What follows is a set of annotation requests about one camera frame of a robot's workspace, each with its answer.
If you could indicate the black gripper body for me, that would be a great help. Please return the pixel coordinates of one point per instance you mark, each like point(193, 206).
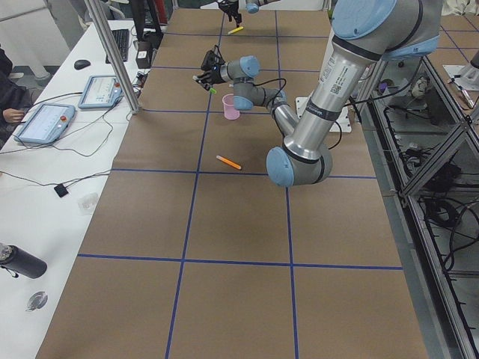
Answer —
point(233, 8)
point(214, 75)

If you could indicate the yellow highlighter pen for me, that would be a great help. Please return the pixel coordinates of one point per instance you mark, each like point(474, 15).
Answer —
point(236, 30)

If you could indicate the orange highlighter pen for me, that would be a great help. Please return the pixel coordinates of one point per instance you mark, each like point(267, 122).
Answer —
point(229, 162)

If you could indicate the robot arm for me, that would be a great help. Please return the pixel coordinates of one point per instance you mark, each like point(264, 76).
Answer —
point(364, 32)
point(252, 6)

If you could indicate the pink mesh pen holder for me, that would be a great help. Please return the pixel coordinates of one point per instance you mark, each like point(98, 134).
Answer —
point(229, 111)

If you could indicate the black cardboard box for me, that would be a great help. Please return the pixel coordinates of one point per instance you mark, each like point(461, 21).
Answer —
point(144, 54)

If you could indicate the black keyboard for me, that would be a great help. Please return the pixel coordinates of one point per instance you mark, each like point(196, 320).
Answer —
point(121, 37)

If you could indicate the black monitor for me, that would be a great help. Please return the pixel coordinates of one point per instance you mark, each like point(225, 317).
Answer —
point(139, 10)

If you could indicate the far teach pendant tablet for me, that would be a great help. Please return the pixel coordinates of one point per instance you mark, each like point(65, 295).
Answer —
point(100, 92)

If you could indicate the teach pendant tablet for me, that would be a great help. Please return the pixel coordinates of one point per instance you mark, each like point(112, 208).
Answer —
point(100, 92)
point(46, 125)

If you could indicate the black computer mouse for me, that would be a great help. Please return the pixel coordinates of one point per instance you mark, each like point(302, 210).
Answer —
point(81, 64)

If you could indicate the near teach pendant tablet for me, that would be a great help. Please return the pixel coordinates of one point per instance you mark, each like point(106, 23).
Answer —
point(46, 125)

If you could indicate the brown paper table cover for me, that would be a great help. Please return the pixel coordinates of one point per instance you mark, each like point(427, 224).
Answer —
point(187, 257)

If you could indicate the small black usb box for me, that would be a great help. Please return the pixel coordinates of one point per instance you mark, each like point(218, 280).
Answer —
point(61, 190)

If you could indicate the black water bottle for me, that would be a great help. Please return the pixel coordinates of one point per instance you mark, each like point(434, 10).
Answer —
point(19, 262)

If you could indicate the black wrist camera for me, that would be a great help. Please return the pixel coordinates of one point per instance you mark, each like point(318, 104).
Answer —
point(213, 59)

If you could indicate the aluminium frame post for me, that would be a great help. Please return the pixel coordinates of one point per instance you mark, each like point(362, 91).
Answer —
point(106, 38)

